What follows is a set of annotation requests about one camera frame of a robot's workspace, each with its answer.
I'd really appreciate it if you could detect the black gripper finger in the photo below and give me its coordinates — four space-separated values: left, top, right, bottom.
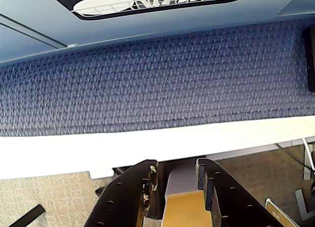
195 158 287 227
83 159 160 227

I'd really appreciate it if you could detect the yellow wooden cabinet box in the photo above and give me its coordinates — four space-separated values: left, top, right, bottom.
161 168 214 227

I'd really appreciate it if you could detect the light blue cabinet panel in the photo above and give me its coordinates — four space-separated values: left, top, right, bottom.
0 0 315 63

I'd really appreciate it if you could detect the white board edge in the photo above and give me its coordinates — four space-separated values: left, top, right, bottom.
0 115 315 181

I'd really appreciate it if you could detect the white metal leg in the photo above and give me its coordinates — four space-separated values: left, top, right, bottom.
302 137 315 181

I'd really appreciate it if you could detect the black flat strip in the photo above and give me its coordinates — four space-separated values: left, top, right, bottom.
8 204 45 227

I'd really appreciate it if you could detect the blue woven fabric panel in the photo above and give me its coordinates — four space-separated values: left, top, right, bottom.
0 18 315 137

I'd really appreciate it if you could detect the black upright object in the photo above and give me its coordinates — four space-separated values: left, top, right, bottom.
303 24 315 93

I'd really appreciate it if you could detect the black and white sticker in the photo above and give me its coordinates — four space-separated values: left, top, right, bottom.
45 0 247 21

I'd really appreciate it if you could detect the gray angled bracket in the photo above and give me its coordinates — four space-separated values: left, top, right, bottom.
294 189 315 222

